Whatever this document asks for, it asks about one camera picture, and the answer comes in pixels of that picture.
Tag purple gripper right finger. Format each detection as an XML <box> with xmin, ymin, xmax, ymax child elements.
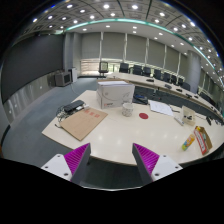
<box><xmin>132</xmin><ymin>143</ymin><xmax>182</xmax><ymax>185</ymax></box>

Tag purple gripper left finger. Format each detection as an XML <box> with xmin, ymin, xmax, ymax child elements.
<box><xmin>42</xmin><ymin>143</ymin><xmax>91</xmax><ymax>185</ymax></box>

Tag brown paper envelope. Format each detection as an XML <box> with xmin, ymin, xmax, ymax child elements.
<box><xmin>60</xmin><ymin>108</ymin><xmax>107</xmax><ymax>141</ymax></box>

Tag yellow orange small bottle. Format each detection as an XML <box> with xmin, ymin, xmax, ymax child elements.
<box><xmin>182</xmin><ymin>134</ymin><xmax>195</xmax><ymax>151</ymax></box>

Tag red round coaster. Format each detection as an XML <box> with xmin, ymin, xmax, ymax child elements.
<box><xmin>139</xmin><ymin>113</ymin><xmax>149</xmax><ymax>119</ymax></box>

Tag red open carton box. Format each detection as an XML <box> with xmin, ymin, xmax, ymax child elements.
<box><xmin>194</xmin><ymin>126</ymin><xmax>212</xmax><ymax>155</ymax></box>

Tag white paper sheets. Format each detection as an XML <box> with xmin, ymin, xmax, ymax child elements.
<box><xmin>149</xmin><ymin>100</ymin><xmax>173</xmax><ymax>116</ymax></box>

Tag black power adapter device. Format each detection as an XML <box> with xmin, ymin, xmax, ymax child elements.
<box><xmin>64</xmin><ymin>100</ymin><xmax>84</xmax><ymax>113</ymax></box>

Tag white patterned cup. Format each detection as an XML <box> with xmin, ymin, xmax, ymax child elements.
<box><xmin>122</xmin><ymin>103</ymin><xmax>134</xmax><ymax>117</ymax></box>

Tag small white card box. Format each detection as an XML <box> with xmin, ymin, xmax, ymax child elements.
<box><xmin>180</xmin><ymin>106</ymin><xmax>195</xmax><ymax>126</ymax></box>

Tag black chair behind box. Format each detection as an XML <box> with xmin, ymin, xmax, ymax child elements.
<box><xmin>133</xmin><ymin>95</ymin><xmax>148</xmax><ymax>105</ymax></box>

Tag white cardboard box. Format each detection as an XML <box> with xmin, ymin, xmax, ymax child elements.
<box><xmin>96</xmin><ymin>81</ymin><xmax>135</xmax><ymax>109</ymax></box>

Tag long curved conference desk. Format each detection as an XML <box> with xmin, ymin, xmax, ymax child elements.
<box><xmin>106</xmin><ymin>72</ymin><xmax>223</xmax><ymax>118</ymax></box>

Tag grey cabinet on floor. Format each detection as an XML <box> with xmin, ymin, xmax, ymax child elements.
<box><xmin>55</xmin><ymin>72</ymin><xmax>71</xmax><ymax>87</ymax></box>

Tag black office chair by window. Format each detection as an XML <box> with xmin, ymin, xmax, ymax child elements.
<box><xmin>98</xmin><ymin>61</ymin><xmax>109</xmax><ymax>76</ymax></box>

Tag tangled black cables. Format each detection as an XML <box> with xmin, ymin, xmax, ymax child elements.
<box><xmin>54</xmin><ymin>104</ymin><xmax>73</xmax><ymax>129</ymax></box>

